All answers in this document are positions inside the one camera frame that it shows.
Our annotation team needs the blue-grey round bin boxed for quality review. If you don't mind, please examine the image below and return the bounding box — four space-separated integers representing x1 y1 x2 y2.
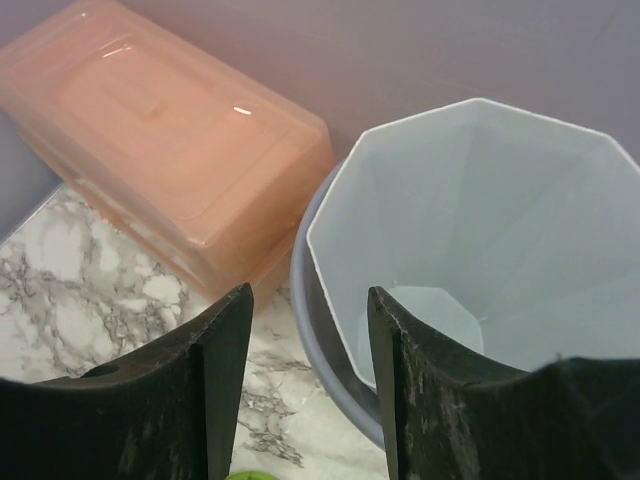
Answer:
289 168 384 448

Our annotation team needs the green plastic tray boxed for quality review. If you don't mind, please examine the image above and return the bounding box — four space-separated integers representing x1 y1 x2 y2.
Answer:
225 470 278 480

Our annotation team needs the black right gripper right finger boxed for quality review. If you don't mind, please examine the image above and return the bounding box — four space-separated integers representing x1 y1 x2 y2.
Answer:
367 287 639 479

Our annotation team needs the orange plastic toolbox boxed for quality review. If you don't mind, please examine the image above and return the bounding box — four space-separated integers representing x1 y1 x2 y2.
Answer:
1 1 336 306

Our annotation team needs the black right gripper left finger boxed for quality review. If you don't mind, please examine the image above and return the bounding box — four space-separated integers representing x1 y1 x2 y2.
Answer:
1 284 254 479

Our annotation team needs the white faceted bin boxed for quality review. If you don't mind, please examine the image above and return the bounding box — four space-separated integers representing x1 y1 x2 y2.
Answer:
307 98 639 387

